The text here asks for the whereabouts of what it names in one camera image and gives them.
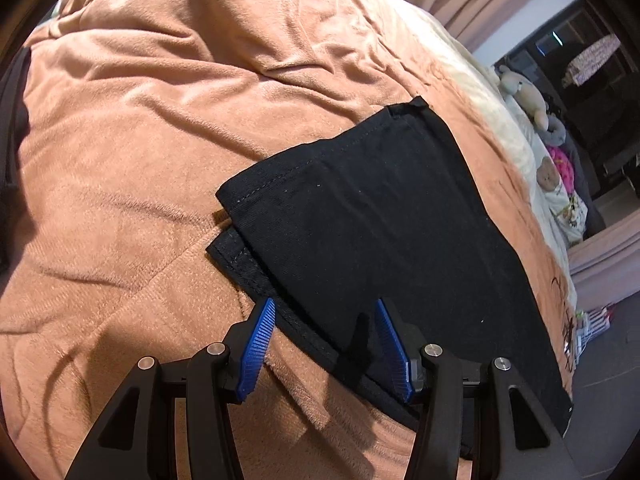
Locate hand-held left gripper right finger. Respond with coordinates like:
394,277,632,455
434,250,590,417
375,299,583,480

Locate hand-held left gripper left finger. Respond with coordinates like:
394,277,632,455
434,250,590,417
65,297,277,480

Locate black pants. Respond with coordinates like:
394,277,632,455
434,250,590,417
207,96,574,461

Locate pink striped bag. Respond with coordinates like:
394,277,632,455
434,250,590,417
575,305,613,348

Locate white printed cloth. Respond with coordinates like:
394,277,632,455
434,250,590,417
552,192,586,246

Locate pink curtain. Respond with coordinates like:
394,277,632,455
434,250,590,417
395,0,583,61
570,225,640,286

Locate orange blanket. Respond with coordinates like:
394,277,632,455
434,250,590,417
0,0,576,480

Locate brown plush bear pink outfit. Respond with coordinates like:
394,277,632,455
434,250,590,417
547,145,576,193

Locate grey plush toy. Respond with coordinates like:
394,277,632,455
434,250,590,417
542,112,568,143

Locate cream duvet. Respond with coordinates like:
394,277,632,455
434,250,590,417
372,0,571,281

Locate beige plush bear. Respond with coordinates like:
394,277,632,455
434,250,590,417
495,65,551,128

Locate dark cloth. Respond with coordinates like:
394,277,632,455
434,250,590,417
0,47,33,266

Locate floral hanging garment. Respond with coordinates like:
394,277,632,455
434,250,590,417
562,34,621,88

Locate thin black cable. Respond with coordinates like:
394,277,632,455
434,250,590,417
550,275,576,371

